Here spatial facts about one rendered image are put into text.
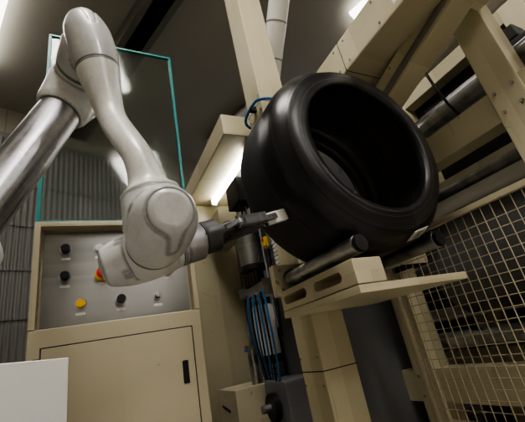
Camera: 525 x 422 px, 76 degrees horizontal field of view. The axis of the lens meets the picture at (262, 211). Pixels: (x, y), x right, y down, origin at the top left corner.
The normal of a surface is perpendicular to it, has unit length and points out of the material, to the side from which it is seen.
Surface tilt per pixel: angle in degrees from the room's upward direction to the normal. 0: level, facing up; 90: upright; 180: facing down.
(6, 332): 90
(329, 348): 90
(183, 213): 98
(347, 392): 90
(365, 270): 90
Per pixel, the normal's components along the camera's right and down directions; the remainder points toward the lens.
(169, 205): 0.46, -0.25
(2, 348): 0.68, -0.39
